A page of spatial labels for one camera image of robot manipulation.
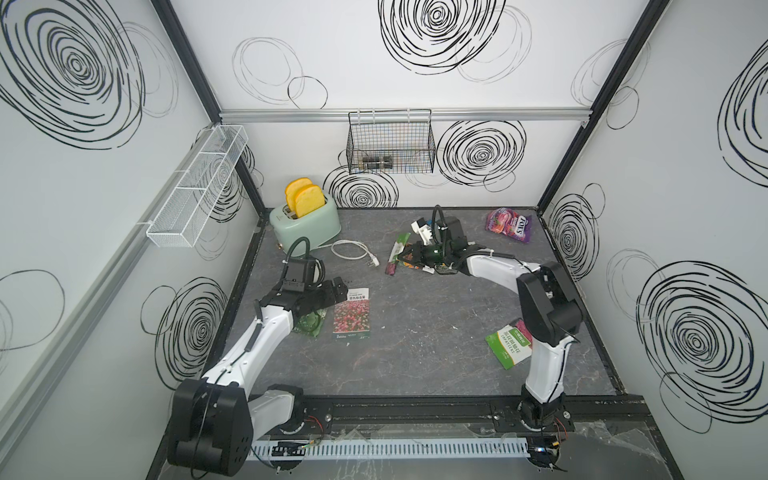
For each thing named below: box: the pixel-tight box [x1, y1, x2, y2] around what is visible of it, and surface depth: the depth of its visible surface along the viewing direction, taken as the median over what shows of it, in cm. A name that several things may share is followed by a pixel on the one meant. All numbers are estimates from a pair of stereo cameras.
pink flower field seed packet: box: [333, 287, 371, 340], surface depth 93 cm
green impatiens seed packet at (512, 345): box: [485, 319, 533, 370], surface depth 87 cm
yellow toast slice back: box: [284, 177, 313, 214], surface depth 98 cm
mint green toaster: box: [269, 197, 342, 256], surface depth 99 cm
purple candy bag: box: [485, 207, 533, 243], surface depth 114 cm
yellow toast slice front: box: [295, 184, 325, 218], surface depth 98 cm
